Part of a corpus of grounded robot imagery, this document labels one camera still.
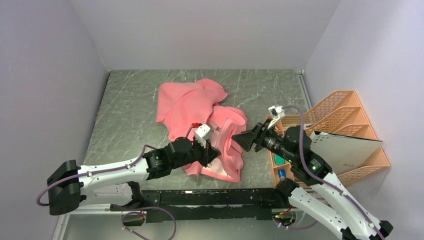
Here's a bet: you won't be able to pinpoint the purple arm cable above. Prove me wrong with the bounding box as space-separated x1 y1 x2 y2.
273 104 387 240
36 123 200 240

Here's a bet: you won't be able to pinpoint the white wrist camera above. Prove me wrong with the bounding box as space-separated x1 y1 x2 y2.
194 124 214 145
267 105 286 129

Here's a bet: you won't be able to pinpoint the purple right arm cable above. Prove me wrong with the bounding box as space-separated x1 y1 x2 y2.
273 104 387 240

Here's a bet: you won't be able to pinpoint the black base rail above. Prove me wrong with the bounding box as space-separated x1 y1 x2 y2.
109 187 290 223

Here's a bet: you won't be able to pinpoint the orange plastic desk organizer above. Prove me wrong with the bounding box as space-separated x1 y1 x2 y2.
263 90 391 188

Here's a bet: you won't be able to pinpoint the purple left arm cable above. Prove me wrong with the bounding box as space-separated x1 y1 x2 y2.
36 123 200 240

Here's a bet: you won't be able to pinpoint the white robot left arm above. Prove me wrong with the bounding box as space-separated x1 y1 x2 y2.
46 137 221 216

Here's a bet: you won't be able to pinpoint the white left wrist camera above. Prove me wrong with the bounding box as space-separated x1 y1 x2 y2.
194 124 214 145

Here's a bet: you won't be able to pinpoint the white folder in organizer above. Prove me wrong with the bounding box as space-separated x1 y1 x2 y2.
310 131 383 175

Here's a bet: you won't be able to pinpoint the green eraser in organizer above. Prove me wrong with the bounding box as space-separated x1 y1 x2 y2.
273 155 285 166

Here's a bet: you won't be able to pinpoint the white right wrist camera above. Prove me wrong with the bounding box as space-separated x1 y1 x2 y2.
267 105 286 129

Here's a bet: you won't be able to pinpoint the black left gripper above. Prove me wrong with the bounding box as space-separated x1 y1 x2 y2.
171 136 221 170

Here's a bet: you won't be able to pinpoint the blue capped item in organizer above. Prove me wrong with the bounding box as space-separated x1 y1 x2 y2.
277 169 286 181

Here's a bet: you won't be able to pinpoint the pink zip-up jacket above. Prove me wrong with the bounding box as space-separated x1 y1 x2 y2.
155 78 248 183

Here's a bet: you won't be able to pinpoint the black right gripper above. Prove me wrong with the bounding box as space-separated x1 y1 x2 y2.
231 118 297 163

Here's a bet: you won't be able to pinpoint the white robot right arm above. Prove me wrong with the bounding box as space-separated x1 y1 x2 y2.
232 119 394 240

